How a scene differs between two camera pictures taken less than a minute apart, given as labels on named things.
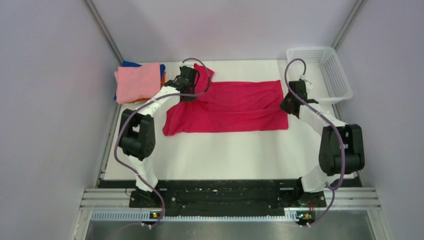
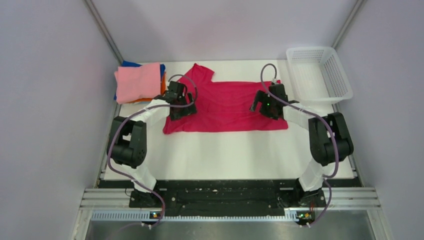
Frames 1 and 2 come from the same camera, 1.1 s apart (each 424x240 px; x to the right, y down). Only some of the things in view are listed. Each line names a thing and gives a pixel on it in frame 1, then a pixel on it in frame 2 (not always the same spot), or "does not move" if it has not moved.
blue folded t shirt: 126,63 does not move
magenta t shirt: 228,106 does not move
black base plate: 227,198 does not move
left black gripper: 188,99 to 187,111
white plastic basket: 325,71 does not move
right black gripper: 283,106 to 260,96
